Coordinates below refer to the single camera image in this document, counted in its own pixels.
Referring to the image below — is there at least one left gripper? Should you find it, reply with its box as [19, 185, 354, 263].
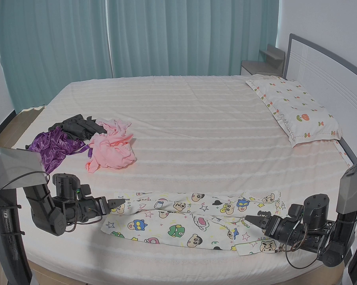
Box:
[77, 197, 111, 223]

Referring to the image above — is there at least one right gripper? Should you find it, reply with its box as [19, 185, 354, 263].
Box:
[263, 213, 299, 245]

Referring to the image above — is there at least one white printed pyjama top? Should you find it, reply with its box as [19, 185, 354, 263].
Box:
[101, 190, 286, 256]

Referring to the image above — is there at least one bed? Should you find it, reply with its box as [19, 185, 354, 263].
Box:
[6, 33, 357, 285]

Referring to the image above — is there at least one pink garment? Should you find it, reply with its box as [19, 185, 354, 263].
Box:
[85, 118, 137, 173]

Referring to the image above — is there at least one purple garment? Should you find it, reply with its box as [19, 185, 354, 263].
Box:
[26, 128, 93, 174]

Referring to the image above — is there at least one black garment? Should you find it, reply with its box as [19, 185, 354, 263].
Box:
[46, 115, 106, 141]

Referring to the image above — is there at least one white printed pillow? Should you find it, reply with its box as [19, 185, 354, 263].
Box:
[245, 74, 340, 148]

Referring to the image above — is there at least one grey bedside table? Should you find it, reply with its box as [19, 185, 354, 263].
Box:
[241, 43, 286, 77]

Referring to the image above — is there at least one blue-green curtain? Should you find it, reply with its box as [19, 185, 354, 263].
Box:
[0, 0, 114, 115]
[107, 0, 281, 78]

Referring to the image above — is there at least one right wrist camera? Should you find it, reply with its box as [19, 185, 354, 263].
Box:
[288, 204, 304, 219]

